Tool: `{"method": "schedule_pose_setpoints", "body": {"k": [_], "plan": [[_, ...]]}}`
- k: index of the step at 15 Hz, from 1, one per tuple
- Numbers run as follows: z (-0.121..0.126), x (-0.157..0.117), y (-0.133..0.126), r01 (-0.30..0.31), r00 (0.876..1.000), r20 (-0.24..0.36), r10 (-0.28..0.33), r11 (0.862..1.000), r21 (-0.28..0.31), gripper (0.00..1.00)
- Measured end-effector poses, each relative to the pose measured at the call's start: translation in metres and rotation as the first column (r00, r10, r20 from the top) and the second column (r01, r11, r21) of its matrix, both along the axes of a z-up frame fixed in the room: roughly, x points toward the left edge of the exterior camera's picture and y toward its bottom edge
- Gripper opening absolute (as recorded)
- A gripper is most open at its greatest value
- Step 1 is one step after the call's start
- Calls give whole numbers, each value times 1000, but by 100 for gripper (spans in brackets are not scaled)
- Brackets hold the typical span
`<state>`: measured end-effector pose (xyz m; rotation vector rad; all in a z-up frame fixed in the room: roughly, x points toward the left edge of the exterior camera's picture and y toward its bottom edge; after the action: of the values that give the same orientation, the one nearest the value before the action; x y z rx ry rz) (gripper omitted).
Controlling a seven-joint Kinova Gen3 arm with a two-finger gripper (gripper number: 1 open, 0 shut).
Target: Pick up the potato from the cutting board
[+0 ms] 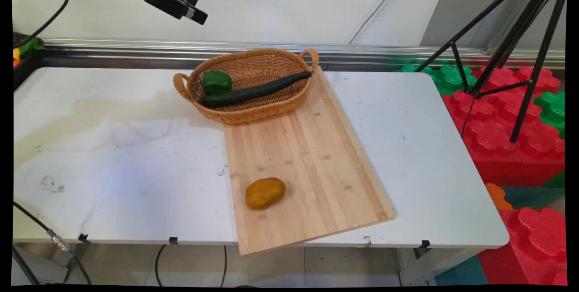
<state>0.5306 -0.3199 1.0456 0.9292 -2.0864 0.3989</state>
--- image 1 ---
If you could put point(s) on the yellow-brown potato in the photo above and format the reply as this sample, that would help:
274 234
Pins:
265 193

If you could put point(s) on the green bell pepper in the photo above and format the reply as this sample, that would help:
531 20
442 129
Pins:
216 82

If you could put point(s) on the green toy vegetable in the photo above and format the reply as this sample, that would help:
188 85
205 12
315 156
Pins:
30 46

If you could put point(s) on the yellow toy piece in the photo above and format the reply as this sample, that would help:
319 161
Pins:
16 53

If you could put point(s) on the dark crate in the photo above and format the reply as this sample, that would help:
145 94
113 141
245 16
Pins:
27 68

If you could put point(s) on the dark green cucumber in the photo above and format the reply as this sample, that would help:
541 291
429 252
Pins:
253 93

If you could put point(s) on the bamboo cutting board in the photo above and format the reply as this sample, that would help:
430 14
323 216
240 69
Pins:
307 170

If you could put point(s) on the black table edge clip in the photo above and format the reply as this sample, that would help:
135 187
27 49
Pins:
83 238
173 240
424 247

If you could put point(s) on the green foam block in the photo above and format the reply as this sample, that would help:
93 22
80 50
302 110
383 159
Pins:
552 111
441 77

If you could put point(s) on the black tripod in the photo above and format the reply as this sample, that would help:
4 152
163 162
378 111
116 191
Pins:
520 39

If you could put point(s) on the orange foam piece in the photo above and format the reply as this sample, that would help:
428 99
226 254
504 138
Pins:
497 196

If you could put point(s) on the teal foam mat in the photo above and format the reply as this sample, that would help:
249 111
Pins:
461 274

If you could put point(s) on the teal foam block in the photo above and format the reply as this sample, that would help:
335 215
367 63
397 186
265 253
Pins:
533 195

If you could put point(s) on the aluminium rail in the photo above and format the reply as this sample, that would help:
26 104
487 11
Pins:
316 52

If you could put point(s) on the white table leg frame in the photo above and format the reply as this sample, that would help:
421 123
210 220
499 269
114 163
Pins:
434 265

